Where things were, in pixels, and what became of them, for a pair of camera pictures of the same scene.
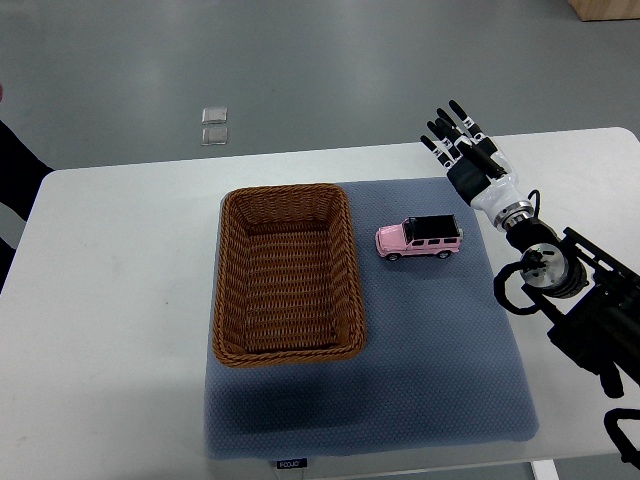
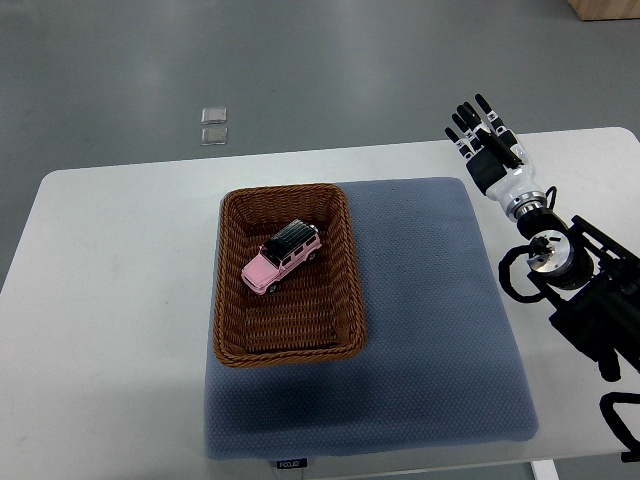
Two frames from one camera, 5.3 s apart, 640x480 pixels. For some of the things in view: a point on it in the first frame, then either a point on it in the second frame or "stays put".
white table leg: (544, 470) stays put
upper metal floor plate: (214, 115) stays put
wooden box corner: (606, 10) stays put
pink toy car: (438, 235) to (286, 251)
